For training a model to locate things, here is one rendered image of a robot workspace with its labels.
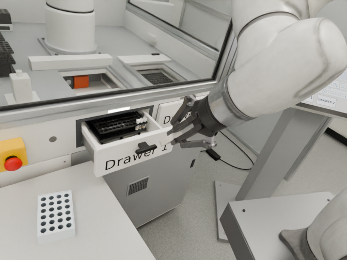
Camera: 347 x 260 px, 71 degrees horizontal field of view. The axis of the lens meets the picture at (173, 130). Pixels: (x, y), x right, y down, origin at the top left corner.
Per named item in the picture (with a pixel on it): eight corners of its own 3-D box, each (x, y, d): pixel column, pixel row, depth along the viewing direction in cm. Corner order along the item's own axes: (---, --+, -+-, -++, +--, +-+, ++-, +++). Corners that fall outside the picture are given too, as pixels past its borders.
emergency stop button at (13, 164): (24, 169, 65) (21, 159, 63) (6, 174, 63) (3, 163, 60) (21, 162, 67) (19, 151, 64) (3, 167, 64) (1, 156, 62)
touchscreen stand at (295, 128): (284, 255, 159) (400, 129, 101) (217, 240, 157) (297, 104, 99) (267, 194, 200) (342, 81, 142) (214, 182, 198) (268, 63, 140)
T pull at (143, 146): (157, 148, 77) (157, 145, 76) (136, 155, 72) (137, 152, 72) (151, 142, 79) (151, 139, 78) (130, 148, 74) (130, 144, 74)
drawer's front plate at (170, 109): (206, 116, 116) (213, 96, 110) (156, 129, 99) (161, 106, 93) (203, 114, 117) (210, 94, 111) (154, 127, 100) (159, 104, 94)
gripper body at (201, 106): (244, 123, 49) (214, 136, 56) (227, 85, 50) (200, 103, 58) (220, 131, 45) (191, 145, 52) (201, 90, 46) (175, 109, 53)
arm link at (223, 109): (250, 68, 46) (227, 83, 51) (218, 74, 41) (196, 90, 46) (270, 112, 45) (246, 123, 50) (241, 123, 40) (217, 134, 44)
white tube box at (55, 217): (75, 236, 63) (75, 228, 61) (38, 245, 60) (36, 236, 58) (71, 198, 72) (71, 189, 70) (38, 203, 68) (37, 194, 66)
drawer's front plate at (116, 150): (171, 151, 90) (178, 127, 84) (95, 178, 73) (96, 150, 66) (168, 148, 91) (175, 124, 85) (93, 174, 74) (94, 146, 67)
